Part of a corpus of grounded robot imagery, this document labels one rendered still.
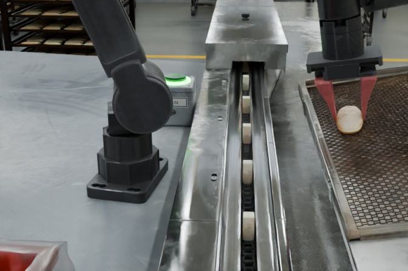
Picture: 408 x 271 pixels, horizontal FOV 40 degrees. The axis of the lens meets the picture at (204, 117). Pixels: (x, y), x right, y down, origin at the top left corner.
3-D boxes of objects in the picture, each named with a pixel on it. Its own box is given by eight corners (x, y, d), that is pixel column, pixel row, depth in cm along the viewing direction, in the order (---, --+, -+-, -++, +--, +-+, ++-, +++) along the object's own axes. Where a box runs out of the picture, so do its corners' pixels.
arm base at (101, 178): (117, 161, 88) (84, 197, 77) (114, 112, 85) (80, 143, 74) (170, 166, 86) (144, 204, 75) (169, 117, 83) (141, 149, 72)
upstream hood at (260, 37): (223, -6, 241) (223, -26, 238) (265, -5, 240) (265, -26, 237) (204, 75, 124) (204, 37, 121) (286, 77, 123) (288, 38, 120)
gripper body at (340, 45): (309, 64, 84) (303, 16, 82) (380, 56, 82) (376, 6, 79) (307, 77, 78) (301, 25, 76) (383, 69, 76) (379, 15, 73)
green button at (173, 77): (166, 80, 105) (166, 72, 104) (187, 81, 104) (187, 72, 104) (163, 87, 101) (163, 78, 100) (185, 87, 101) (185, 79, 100)
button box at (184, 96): (159, 128, 110) (158, 73, 107) (200, 129, 110) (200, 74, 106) (153, 144, 103) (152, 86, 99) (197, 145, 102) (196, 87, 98)
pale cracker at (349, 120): (336, 110, 88) (336, 103, 87) (361, 107, 87) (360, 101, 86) (336, 135, 79) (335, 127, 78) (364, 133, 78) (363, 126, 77)
